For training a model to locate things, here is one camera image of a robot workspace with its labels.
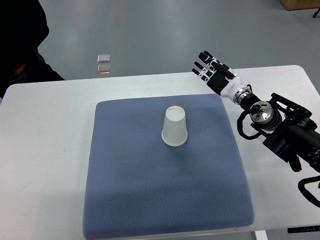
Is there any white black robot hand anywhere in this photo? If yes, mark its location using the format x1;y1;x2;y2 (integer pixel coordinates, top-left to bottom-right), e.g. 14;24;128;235
192;50;243;102

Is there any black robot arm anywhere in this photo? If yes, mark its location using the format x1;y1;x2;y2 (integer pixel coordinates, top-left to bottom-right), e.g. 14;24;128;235
192;50;320;172

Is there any white paper cup on cushion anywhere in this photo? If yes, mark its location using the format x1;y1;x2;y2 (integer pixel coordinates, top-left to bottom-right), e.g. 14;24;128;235
161;105;188;147

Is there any wooden box corner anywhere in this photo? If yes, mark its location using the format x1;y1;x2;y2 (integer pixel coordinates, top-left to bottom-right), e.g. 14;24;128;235
280;0;320;11

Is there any upper metal floor plate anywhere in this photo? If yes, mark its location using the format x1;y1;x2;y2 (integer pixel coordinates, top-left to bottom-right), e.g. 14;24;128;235
97;53;111;63

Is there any black tripod leg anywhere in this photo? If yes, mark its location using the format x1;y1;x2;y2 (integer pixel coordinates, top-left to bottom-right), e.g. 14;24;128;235
312;8;320;18

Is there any blue mesh cushion pad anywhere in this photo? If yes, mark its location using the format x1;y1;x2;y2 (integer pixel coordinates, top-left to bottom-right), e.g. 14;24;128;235
83;94;254;240

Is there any white table leg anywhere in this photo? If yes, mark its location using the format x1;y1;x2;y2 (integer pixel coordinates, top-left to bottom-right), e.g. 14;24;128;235
254;230;268;240

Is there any person in black clothing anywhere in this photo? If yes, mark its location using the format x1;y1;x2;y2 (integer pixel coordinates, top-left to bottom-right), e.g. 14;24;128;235
0;0;63;97

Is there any black desk control panel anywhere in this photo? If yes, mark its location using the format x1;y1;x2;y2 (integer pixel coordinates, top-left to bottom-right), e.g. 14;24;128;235
287;225;320;234

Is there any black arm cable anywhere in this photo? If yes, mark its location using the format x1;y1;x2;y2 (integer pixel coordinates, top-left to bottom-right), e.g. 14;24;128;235
236;111;261;141

